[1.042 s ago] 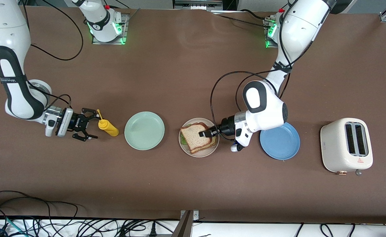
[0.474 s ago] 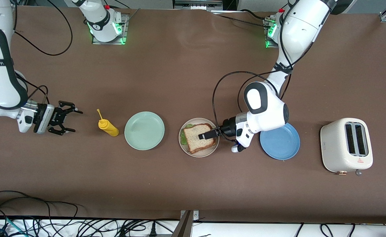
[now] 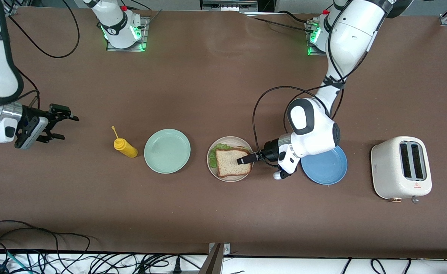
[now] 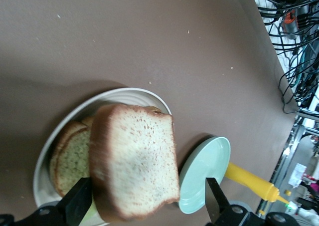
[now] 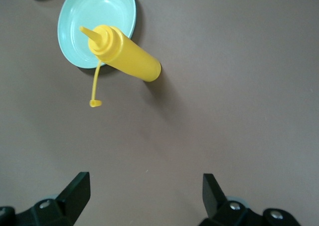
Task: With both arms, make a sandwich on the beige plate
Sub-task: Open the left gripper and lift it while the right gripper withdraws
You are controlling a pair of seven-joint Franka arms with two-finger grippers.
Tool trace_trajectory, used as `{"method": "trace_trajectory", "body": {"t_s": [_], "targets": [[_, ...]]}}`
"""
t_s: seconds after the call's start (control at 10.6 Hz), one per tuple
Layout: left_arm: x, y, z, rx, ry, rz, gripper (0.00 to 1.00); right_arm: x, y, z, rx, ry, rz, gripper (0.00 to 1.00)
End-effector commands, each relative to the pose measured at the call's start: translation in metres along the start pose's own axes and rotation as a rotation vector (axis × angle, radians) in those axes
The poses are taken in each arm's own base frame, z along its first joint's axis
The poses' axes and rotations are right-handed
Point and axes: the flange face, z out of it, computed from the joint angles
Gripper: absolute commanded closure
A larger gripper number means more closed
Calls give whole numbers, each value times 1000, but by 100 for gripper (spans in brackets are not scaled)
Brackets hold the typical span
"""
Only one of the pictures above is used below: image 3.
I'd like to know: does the dark crust bread slice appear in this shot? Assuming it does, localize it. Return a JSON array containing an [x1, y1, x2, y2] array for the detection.
[[215, 148, 253, 178]]

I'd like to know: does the green lettuce leaf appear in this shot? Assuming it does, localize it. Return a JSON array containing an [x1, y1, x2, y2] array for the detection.
[[208, 143, 232, 168]]

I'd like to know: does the yellow mustard squeeze bottle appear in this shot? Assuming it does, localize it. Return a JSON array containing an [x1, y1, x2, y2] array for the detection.
[[111, 126, 138, 158]]

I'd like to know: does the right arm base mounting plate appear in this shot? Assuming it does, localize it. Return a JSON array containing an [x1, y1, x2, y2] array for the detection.
[[106, 15, 150, 52]]

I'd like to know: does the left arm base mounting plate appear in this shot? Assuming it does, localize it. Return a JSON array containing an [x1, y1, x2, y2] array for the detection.
[[305, 21, 329, 56]]

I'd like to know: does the beige plate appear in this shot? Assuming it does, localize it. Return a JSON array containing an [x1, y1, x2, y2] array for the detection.
[[207, 136, 254, 182]]

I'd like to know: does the blue plate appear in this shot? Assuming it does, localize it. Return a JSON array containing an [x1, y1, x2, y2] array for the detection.
[[301, 145, 348, 186]]

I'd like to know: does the mint green plate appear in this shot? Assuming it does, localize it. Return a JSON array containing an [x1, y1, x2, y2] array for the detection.
[[144, 129, 191, 174]]

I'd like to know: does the white toaster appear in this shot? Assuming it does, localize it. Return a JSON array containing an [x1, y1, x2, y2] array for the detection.
[[371, 136, 433, 203]]

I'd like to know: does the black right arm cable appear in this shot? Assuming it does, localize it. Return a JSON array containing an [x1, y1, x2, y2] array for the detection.
[[6, 0, 81, 109]]

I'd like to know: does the small metal bracket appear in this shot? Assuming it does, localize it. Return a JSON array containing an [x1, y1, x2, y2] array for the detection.
[[208, 243, 231, 256]]

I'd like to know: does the black cable loop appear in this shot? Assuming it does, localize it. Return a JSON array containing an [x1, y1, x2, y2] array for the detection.
[[0, 220, 91, 267]]

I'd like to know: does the aluminium profile post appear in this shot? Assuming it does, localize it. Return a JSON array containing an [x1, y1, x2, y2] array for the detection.
[[199, 243, 224, 274]]

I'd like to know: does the thin black table cable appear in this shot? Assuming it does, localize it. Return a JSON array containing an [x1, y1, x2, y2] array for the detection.
[[243, 11, 312, 34]]

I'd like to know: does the black metal frame piece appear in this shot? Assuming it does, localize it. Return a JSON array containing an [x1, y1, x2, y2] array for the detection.
[[201, 0, 259, 12]]

